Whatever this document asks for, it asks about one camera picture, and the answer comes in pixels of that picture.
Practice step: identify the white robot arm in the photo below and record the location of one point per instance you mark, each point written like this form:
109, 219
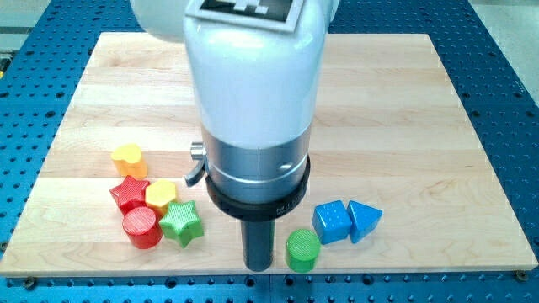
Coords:
255, 66

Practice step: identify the wooden board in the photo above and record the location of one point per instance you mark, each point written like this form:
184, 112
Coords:
389, 131

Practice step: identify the yellow heart block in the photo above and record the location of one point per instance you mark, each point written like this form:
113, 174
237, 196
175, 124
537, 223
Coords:
129, 161

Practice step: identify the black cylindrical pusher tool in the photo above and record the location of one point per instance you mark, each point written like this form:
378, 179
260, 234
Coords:
258, 243

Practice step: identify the blue cube block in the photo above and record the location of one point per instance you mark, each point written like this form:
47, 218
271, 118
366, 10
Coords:
331, 222

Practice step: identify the green cylinder block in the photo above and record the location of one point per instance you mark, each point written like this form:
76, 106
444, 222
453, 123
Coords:
302, 250

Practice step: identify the green star block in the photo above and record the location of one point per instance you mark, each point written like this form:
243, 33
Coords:
182, 223

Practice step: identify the blue triangle block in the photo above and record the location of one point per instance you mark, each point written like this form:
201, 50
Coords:
364, 220

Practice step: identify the yellow hexagon block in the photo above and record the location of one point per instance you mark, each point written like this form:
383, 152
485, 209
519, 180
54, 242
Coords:
159, 195

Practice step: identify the black white fiducial marker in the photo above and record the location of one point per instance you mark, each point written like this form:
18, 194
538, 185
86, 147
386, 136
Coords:
275, 15

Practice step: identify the red star block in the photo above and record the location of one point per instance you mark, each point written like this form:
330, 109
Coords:
130, 194

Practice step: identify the red cylinder block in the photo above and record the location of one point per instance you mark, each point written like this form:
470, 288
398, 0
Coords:
142, 227

